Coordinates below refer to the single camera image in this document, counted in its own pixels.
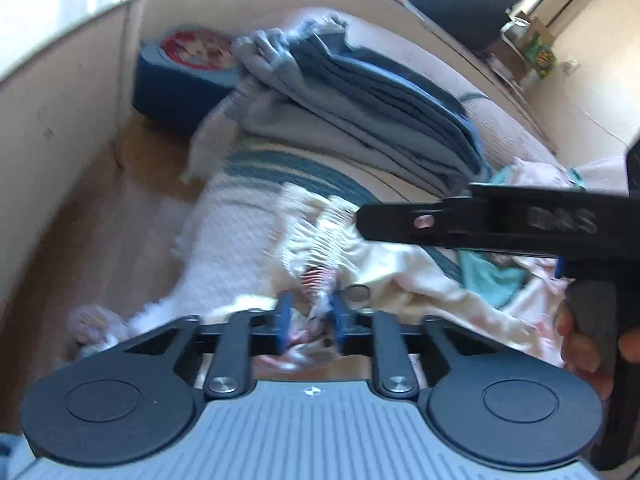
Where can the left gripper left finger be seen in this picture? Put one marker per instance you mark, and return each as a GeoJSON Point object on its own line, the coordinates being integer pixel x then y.
{"type": "Point", "coordinates": [269, 328]}

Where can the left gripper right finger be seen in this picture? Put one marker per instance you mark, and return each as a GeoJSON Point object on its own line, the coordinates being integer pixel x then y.
{"type": "Point", "coordinates": [351, 317]}

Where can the cream floral patterned garment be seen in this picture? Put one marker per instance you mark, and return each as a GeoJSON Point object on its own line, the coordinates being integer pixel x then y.
{"type": "Point", "coordinates": [318, 248]}

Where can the teal green garment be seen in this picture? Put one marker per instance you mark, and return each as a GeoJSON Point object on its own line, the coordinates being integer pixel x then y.
{"type": "Point", "coordinates": [499, 278]}

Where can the folded blue-grey clothes stack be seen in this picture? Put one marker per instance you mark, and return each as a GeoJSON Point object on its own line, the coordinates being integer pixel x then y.
{"type": "Point", "coordinates": [310, 88]}

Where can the person's right hand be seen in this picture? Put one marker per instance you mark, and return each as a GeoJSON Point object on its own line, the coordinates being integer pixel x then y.
{"type": "Point", "coordinates": [580, 354]}

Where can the cream striped bed blanket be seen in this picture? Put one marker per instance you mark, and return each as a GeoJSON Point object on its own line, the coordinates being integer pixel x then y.
{"type": "Point", "coordinates": [275, 218]}

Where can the green printed cardboard box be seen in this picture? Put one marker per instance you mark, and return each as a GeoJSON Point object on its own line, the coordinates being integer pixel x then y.
{"type": "Point", "coordinates": [539, 55]}

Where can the blue round-lid storage box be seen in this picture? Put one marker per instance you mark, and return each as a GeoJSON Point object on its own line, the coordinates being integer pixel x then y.
{"type": "Point", "coordinates": [182, 76]}

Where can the white bedside cabinet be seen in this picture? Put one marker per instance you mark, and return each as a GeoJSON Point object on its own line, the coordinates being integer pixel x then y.
{"type": "Point", "coordinates": [66, 83]}

